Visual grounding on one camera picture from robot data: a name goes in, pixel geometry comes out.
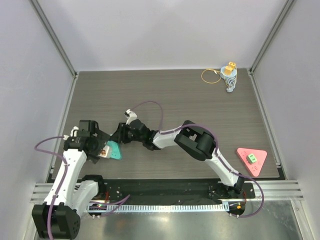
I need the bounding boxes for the yellow thin cable loop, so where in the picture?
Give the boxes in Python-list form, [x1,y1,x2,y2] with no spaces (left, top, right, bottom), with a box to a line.
[201,68,223,84]

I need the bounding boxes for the yellow connector block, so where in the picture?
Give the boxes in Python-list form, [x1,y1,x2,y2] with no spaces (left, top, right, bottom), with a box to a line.
[223,61,236,76]

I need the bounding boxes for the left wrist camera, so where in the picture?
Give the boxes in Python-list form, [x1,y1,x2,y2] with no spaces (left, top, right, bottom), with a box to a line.
[63,126,79,141]

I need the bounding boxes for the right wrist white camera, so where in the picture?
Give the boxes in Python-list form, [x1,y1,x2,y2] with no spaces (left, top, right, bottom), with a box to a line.
[124,109,138,125]

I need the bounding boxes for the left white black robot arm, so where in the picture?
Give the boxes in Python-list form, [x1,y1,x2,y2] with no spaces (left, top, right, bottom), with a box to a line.
[31,120,110,240]

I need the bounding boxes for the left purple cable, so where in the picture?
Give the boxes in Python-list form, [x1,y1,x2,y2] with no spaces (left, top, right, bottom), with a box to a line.
[34,136,131,240]

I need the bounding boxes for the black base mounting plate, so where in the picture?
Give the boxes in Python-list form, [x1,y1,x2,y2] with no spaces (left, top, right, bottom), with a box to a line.
[83,175,256,201]

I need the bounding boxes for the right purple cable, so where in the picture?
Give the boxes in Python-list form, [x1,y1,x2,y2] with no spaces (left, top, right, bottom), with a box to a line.
[131,100,266,218]

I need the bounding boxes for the teal triangular power socket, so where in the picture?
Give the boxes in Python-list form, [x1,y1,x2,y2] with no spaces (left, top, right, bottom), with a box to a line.
[107,141,122,160]

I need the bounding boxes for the slotted cable duct strip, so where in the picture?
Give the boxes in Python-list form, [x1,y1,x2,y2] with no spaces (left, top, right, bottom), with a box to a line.
[87,202,230,214]

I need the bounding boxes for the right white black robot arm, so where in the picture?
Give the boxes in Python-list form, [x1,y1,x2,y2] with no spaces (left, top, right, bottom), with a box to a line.
[111,119,245,198]

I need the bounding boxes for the green cube plug adapter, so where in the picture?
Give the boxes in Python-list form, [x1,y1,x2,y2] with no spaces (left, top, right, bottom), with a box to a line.
[246,153,257,165]

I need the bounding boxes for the purple cable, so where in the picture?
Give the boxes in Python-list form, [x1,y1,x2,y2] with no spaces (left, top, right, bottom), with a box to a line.
[131,100,266,218]
[34,136,131,240]

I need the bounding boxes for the pink triangular power socket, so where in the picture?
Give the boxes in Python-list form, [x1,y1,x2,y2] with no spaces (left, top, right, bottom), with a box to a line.
[236,147,268,177]

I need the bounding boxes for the aluminium frame rail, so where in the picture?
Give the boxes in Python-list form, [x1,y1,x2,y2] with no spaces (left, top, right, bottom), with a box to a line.
[249,181,305,201]

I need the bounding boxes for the light blue cable holder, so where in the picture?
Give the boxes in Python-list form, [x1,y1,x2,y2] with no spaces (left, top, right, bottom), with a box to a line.
[220,66,238,93]

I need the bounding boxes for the white cube plug adapter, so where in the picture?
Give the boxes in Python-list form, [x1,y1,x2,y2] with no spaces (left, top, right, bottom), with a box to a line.
[98,145,112,159]

